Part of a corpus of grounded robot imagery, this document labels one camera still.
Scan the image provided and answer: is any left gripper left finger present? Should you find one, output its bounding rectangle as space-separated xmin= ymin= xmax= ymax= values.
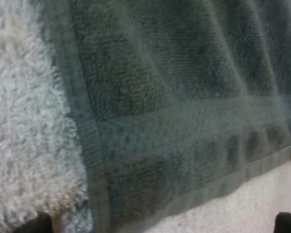
xmin=14 ymin=210 xmax=54 ymax=233

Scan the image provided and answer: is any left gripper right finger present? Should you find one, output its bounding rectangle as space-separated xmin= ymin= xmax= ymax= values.
xmin=274 ymin=212 xmax=291 ymax=233

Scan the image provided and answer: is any grey-green towel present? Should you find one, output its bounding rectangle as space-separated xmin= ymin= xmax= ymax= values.
xmin=40 ymin=0 xmax=291 ymax=233

